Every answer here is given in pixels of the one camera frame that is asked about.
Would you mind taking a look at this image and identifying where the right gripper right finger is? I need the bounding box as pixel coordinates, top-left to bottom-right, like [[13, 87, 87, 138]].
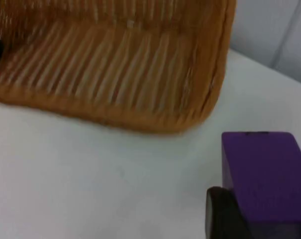
[[205, 186, 247, 239]]

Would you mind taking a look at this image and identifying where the purple triangular block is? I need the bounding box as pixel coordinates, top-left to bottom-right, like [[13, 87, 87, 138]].
[[221, 131, 301, 239]]

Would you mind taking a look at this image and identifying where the pale brown wicker basket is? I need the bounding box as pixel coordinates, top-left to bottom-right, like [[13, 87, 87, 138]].
[[0, 0, 237, 135]]

